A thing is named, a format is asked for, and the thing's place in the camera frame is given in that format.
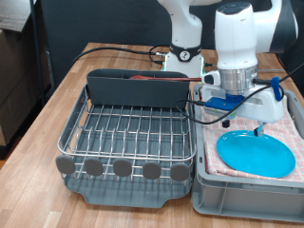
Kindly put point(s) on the pink checkered towel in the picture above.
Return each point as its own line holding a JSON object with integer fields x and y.
{"x": 293, "y": 131}

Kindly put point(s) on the dark grey cutlery holder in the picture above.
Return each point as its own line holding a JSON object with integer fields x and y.
{"x": 136, "y": 93}

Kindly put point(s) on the brown cardboard box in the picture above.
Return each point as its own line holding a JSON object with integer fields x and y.
{"x": 15, "y": 79}

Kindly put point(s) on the grey plastic drain tray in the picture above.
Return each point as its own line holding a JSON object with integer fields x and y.
{"x": 126, "y": 198}

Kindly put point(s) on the blue plastic plate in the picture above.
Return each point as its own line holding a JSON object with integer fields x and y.
{"x": 256, "y": 155}

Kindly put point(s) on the grey plastic crate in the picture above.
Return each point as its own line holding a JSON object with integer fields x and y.
{"x": 253, "y": 202}

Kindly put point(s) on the reddish brown wooden spoon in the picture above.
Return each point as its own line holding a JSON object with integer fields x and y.
{"x": 142, "y": 77}

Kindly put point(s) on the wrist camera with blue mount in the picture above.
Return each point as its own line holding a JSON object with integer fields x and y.
{"x": 221, "y": 103}

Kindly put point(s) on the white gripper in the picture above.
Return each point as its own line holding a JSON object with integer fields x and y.
{"x": 266, "y": 109}

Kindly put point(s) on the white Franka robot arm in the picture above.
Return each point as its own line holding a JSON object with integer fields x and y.
{"x": 186, "y": 28}

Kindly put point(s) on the black metal pole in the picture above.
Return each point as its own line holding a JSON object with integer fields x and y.
{"x": 36, "y": 47}

